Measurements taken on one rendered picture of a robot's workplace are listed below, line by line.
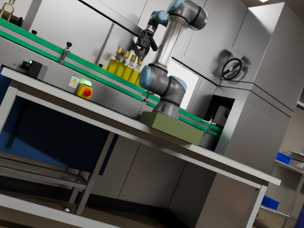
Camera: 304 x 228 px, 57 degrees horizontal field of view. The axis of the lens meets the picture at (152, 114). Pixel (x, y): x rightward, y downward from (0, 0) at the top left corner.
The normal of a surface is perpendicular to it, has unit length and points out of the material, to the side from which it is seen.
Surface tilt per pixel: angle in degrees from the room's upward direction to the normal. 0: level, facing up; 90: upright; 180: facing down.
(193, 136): 90
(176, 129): 90
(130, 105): 90
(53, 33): 90
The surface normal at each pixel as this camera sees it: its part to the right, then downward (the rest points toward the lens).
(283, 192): 0.29, 0.07
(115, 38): 0.52, 0.18
